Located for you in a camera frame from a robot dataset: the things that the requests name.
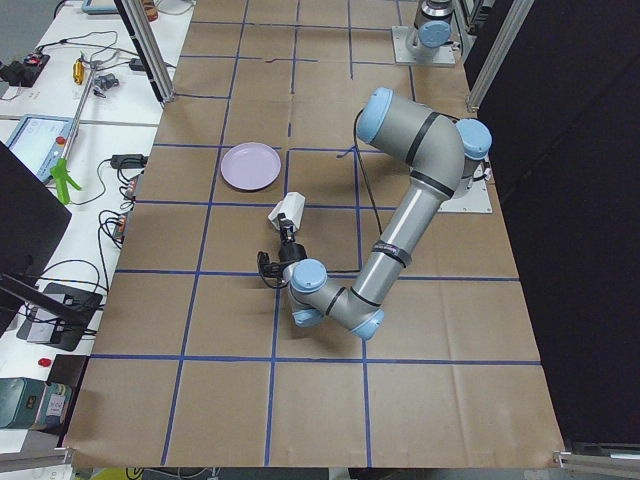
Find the teal box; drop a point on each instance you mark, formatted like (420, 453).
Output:
(33, 404)

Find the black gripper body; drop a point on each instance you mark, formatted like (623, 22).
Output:
(287, 251)

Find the long metal reacher stick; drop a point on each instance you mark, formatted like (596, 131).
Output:
(90, 70)

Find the frame corner bracket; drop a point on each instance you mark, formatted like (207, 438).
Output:
(28, 460)
(604, 458)

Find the black monitor stand base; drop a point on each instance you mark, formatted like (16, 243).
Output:
(45, 328)

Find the green reacher grabber head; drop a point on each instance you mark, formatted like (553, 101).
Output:
(63, 181)

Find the aluminium frame post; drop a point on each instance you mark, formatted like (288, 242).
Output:
(139, 30)

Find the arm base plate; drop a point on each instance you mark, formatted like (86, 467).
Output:
(471, 196)
(409, 51)

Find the right frame corner bracket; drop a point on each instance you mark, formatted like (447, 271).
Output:
(604, 458)

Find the left frame corner bracket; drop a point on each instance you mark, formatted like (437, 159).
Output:
(28, 460)

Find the white faceted mug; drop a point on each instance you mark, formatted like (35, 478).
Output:
(292, 205)

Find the lavender round plate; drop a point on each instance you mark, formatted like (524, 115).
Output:
(250, 166)

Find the blue teach pendant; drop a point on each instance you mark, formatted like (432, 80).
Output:
(38, 141)

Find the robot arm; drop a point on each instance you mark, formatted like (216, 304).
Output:
(431, 27)
(441, 155)

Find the black power adapter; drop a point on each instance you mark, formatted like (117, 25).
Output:
(128, 161)

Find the yellow tool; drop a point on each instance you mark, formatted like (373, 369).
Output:
(78, 72)

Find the black monitor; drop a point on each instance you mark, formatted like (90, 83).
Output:
(33, 222)

